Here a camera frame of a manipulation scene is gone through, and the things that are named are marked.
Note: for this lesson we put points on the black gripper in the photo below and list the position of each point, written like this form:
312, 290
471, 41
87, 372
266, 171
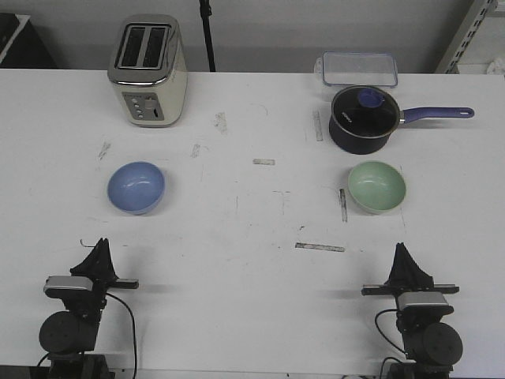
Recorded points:
405, 269
94, 303

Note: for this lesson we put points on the blue bowl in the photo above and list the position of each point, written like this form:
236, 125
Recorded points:
136, 188

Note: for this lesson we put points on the green bowl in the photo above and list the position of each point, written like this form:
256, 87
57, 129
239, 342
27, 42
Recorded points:
376, 187

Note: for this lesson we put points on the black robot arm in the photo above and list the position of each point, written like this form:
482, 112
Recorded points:
69, 336
430, 347

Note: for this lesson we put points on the glass pot lid blue knob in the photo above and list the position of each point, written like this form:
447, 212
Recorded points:
365, 111

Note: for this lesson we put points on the cream and chrome toaster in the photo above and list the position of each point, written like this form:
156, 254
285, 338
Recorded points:
147, 69

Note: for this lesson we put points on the clear plastic food container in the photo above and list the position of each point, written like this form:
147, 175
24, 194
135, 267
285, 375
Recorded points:
351, 68

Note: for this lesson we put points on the white crumpled cloth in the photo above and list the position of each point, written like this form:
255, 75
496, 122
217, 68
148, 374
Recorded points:
496, 67

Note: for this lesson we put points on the grey metal shelf rack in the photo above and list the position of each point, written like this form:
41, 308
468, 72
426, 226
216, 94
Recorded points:
478, 40

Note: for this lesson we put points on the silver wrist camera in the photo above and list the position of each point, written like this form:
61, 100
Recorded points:
65, 287
421, 299

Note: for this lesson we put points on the dark blue saucepan with handle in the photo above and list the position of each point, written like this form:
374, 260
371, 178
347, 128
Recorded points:
365, 146

